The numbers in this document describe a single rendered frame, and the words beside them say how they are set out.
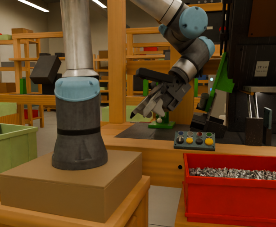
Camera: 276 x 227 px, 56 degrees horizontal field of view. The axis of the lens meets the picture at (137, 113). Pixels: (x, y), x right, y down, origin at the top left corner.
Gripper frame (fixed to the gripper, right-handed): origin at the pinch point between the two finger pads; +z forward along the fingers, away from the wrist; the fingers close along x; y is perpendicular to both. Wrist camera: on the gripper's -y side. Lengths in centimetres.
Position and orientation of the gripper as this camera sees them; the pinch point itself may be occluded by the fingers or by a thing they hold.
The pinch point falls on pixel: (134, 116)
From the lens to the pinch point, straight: 80.1
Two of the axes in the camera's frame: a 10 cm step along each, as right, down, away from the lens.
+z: -6.5, 7.3, -2.2
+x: -2.8, 0.4, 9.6
